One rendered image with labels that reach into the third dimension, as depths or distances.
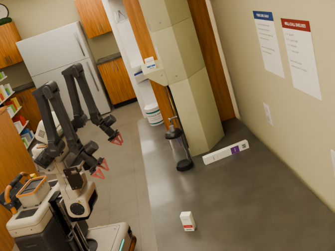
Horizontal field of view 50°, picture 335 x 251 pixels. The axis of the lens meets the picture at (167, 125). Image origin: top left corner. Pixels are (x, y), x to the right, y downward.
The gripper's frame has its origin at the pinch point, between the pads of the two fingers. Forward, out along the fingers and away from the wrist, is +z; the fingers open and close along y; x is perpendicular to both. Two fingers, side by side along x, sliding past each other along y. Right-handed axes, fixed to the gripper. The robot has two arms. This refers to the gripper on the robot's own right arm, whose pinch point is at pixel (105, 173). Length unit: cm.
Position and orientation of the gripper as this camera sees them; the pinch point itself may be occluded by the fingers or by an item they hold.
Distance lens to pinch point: 224.8
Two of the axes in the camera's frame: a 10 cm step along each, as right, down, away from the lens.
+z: 6.9, 6.9, 2.2
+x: -7.1, 6.1, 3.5
